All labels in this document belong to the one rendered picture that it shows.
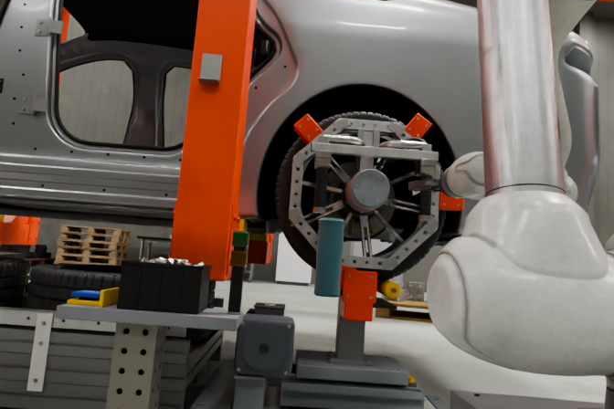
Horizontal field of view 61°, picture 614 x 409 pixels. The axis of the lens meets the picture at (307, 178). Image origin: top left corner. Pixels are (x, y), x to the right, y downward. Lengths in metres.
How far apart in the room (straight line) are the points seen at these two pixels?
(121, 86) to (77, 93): 0.94
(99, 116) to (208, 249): 10.67
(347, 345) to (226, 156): 0.91
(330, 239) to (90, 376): 0.82
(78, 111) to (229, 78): 10.75
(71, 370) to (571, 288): 1.42
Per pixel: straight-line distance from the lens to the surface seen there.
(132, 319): 1.35
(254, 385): 1.77
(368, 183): 1.76
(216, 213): 1.53
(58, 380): 1.76
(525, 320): 0.64
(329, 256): 1.75
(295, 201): 1.89
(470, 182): 1.23
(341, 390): 1.96
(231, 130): 1.56
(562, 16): 1.07
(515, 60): 0.79
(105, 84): 12.27
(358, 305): 1.89
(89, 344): 1.72
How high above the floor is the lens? 0.61
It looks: 8 degrees up
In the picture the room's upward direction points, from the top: 4 degrees clockwise
